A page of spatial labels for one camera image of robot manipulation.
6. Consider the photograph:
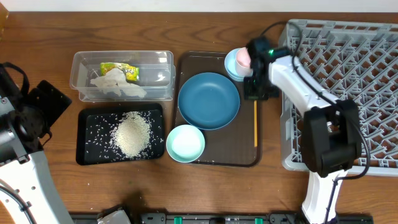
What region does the pile of white rice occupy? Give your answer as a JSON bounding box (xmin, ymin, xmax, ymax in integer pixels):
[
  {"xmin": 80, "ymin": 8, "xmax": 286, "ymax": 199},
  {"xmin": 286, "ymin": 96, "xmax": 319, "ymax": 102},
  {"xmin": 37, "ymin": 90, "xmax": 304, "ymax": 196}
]
[{"xmin": 109, "ymin": 111, "xmax": 151, "ymax": 159}]

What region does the mint green bowl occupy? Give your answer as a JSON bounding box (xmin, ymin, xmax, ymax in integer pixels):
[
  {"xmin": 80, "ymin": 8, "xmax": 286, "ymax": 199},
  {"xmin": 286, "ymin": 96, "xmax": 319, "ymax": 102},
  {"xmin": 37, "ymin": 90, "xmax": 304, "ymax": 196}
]
[{"xmin": 166, "ymin": 124, "xmax": 205, "ymax": 163}]

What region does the black food waste tray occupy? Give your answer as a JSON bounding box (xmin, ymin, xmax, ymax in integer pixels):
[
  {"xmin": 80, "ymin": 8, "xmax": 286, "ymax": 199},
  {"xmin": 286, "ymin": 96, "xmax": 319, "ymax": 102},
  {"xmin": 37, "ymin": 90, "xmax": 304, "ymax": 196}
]
[{"xmin": 76, "ymin": 103, "xmax": 164, "ymax": 166}]

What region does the green snack wrapper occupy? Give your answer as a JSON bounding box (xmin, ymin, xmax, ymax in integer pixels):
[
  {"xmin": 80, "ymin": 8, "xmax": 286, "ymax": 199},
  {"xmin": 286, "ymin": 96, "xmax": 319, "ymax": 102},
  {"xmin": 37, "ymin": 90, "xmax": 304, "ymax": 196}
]
[{"xmin": 100, "ymin": 62, "xmax": 139, "ymax": 82}]

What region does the white tissue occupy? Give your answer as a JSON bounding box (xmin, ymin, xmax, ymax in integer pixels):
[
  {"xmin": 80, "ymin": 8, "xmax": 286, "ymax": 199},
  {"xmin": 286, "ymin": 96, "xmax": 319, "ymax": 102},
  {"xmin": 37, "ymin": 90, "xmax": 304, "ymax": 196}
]
[{"xmin": 90, "ymin": 68, "xmax": 147, "ymax": 98}]

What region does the pink cup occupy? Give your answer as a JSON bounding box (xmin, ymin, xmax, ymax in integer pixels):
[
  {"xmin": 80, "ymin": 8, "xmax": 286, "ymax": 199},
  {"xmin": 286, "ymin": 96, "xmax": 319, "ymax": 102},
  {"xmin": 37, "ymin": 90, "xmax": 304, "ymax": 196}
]
[{"xmin": 235, "ymin": 47, "xmax": 252, "ymax": 78}]

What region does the dark blue plate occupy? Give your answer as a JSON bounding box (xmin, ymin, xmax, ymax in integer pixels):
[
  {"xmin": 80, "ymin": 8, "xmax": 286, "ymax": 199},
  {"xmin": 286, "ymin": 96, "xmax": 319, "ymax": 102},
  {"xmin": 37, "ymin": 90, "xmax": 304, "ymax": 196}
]
[{"xmin": 177, "ymin": 72, "xmax": 241, "ymax": 130}]

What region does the clear plastic bin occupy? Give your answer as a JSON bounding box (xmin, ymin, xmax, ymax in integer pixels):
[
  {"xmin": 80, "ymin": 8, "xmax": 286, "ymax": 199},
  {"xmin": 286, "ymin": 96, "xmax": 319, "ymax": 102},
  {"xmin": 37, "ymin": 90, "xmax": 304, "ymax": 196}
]
[{"xmin": 70, "ymin": 50, "xmax": 175, "ymax": 102}]

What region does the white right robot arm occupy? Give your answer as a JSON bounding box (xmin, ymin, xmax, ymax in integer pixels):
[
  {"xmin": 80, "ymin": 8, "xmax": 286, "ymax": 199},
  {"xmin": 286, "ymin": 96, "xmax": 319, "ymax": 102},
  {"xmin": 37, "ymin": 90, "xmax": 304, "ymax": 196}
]
[{"xmin": 244, "ymin": 36, "xmax": 361, "ymax": 223}]

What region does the light blue bowl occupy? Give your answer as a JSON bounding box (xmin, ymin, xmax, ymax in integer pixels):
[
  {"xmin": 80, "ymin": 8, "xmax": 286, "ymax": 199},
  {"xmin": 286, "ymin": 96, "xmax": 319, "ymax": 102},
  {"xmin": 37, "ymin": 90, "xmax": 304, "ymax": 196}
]
[{"xmin": 224, "ymin": 48, "xmax": 252, "ymax": 82}]

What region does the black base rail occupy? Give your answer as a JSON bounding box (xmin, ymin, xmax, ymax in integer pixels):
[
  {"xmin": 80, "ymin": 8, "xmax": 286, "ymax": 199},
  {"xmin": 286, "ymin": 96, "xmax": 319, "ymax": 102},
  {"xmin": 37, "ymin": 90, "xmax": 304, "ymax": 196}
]
[{"xmin": 71, "ymin": 213, "xmax": 374, "ymax": 224}]

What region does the wooden chopstick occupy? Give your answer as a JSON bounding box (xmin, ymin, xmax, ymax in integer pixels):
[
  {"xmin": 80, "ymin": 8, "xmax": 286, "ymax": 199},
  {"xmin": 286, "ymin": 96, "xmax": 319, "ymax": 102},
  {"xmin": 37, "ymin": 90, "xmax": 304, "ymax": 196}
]
[{"xmin": 254, "ymin": 100, "xmax": 258, "ymax": 147}]

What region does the grey dishwasher rack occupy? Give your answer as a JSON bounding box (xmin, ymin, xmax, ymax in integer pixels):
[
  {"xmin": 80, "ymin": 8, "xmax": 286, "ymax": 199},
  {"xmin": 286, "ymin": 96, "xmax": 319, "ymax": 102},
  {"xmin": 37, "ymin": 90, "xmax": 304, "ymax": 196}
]
[{"xmin": 279, "ymin": 19, "xmax": 397, "ymax": 177}]

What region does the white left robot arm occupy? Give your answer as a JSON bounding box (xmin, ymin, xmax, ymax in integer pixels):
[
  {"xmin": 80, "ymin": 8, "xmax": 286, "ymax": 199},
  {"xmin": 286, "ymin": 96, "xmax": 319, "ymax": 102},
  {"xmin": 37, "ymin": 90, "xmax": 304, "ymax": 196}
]
[{"xmin": 1, "ymin": 62, "xmax": 73, "ymax": 223}]

